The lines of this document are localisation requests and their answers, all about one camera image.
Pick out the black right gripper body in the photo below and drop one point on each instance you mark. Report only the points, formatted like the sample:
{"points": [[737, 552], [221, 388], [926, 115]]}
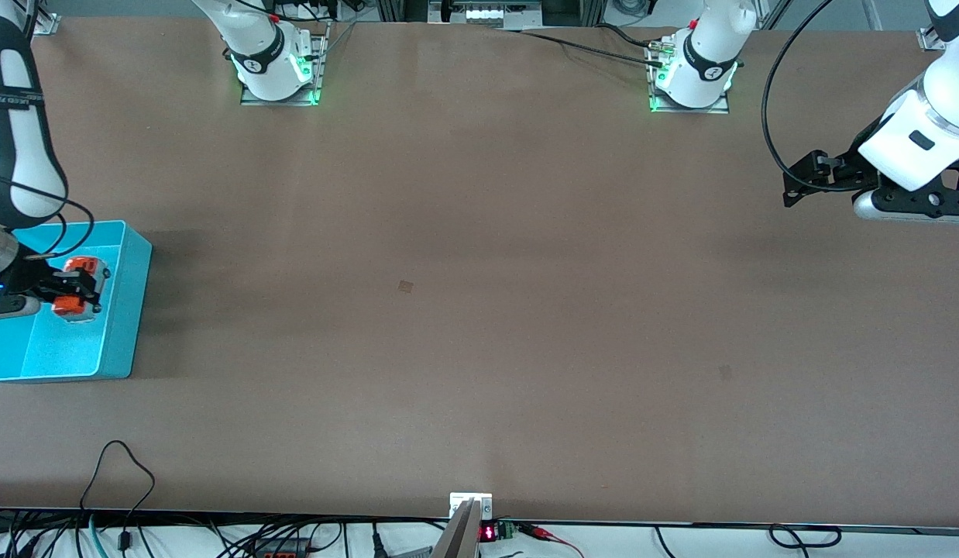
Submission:
{"points": [[32, 277]]}

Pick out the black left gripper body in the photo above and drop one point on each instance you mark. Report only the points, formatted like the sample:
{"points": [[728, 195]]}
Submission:
{"points": [[849, 172]]}

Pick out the orange toy bus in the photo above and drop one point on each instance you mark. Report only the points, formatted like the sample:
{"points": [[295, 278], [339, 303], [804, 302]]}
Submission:
{"points": [[70, 307]]}

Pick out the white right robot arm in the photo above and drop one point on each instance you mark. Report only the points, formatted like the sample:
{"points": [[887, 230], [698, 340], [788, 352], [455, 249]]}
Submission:
{"points": [[270, 77]]}

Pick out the blue plastic box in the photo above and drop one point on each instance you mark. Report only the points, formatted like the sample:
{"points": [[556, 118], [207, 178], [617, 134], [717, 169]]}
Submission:
{"points": [[77, 349]]}

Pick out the power strip red switches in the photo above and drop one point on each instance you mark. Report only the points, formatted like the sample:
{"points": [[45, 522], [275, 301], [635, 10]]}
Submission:
{"points": [[282, 552]]}

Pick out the black power plug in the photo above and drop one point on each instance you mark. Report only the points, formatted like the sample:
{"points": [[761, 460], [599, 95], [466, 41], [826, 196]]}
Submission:
{"points": [[377, 542]]}

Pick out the red black clip lead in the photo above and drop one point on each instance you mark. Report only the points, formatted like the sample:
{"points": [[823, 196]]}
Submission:
{"points": [[541, 533]]}

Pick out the green terminal block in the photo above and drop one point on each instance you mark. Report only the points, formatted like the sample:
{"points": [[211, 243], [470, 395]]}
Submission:
{"points": [[506, 530]]}

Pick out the red digit display module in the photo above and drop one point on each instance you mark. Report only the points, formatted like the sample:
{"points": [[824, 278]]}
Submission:
{"points": [[488, 533]]}

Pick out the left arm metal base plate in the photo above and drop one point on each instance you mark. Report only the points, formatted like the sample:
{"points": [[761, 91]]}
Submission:
{"points": [[720, 107]]}

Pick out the metal corner bracket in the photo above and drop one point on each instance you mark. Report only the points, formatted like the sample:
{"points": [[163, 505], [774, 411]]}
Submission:
{"points": [[47, 23], [933, 39]]}

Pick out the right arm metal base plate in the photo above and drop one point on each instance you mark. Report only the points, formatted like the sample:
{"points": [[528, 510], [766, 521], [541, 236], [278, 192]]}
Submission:
{"points": [[251, 99]]}

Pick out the aluminium frame white device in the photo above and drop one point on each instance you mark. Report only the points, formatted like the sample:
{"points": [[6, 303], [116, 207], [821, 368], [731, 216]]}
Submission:
{"points": [[483, 14]]}

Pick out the white camera bracket plate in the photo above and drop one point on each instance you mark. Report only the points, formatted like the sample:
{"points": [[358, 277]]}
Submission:
{"points": [[458, 500]]}

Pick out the grey metal camera bar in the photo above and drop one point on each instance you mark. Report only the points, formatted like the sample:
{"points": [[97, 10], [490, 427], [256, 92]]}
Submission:
{"points": [[460, 539]]}

